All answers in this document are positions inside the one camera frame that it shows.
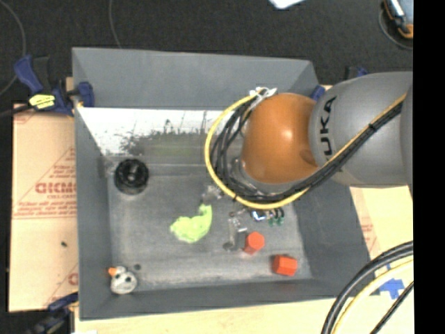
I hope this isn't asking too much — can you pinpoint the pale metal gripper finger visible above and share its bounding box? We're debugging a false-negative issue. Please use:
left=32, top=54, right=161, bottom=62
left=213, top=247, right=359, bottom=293
left=234, top=225, right=249, bottom=251
left=222, top=217, right=238, bottom=251

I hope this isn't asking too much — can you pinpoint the red-orange hexagonal block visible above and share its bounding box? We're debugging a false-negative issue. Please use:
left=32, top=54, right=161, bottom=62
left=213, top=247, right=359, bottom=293
left=271, top=253, right=299, bottom=278
left=243, top=231, right=266, bottom=256

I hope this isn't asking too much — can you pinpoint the light green cloth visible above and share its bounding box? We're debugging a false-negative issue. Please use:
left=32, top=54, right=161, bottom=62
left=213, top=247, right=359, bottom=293
left=169, top=203, right=213, bottom=244

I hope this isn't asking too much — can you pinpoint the small grey clear object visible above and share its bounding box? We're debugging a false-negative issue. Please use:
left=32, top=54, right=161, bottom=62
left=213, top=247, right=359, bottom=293
left=200, top=185, right=224, bottom=203

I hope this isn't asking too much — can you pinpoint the grey metal bin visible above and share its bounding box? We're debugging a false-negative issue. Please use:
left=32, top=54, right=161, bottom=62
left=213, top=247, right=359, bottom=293
left=71, top=47, right=375, bottom=320

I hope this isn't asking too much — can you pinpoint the black cup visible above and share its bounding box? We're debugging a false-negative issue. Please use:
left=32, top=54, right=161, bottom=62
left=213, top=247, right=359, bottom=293
left=113, top=158, right=151, bottom=196

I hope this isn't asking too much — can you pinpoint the white toy duck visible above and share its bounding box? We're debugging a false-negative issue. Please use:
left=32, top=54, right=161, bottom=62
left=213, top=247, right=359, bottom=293
left=106, top=265, right=138, bottom=296

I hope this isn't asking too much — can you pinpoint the brown cardboard board red print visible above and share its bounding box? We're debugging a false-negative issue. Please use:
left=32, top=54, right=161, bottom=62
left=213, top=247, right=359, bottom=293
left=8, top=103, right=383, bottom=313

